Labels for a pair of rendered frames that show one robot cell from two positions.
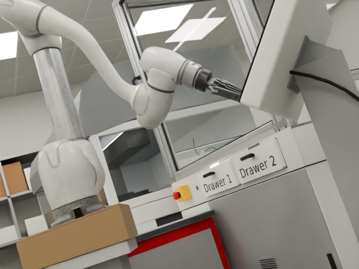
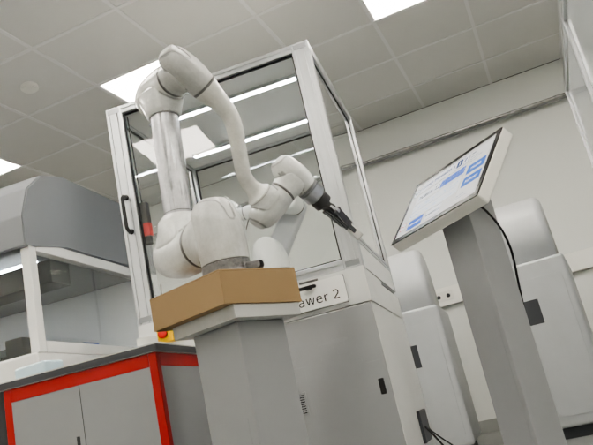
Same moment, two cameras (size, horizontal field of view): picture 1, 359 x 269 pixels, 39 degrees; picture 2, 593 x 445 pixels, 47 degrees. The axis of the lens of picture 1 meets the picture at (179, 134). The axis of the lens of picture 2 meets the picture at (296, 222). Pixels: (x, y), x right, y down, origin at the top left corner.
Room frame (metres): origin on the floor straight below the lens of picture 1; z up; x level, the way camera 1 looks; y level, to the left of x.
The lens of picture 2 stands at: (0.08, 1.79, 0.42)
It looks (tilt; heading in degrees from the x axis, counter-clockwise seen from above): 16 degrees up; 312
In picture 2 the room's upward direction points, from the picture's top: 13 degrees counter-clockwise
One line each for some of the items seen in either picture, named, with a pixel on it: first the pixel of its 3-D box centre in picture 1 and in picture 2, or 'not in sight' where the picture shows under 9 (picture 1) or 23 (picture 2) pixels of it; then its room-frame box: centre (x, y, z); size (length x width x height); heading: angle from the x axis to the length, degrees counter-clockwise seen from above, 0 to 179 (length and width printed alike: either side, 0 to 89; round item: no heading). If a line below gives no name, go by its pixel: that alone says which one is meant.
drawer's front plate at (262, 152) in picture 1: (257, 162); (311, 297); (1.91, -0.25, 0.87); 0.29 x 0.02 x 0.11; 29
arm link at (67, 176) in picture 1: (65, 172); (216, 231); (1.66, 0.40, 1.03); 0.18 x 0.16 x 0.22; 178
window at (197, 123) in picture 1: (183, 49); (224, 182); (2.16, -0.14, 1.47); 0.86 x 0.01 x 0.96; 29
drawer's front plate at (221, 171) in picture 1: (217, 179); not in sight; (2.18, -0.09, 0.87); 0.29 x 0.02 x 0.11; 29
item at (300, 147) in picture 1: (305, 151); (283, 321); (2.38, -0.54, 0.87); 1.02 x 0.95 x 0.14; 29
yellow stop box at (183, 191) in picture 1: (182, 194); (166, 334); (2.46, 0.08, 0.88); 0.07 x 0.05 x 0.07; 29
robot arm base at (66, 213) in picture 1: (77, 211); (232, 270); (1.63, 0.39, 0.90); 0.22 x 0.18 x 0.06; 13
